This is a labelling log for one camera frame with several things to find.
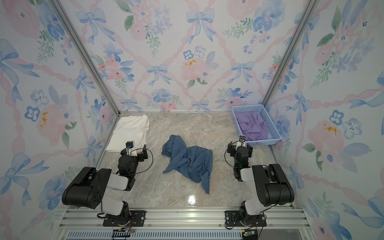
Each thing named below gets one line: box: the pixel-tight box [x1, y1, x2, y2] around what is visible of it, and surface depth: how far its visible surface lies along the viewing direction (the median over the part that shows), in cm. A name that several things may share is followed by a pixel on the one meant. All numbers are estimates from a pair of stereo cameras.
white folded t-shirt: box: [105, 114, 150, 153], surface depth 109 cm
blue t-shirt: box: [161, 134, 213, 194], surface depth 91 cm
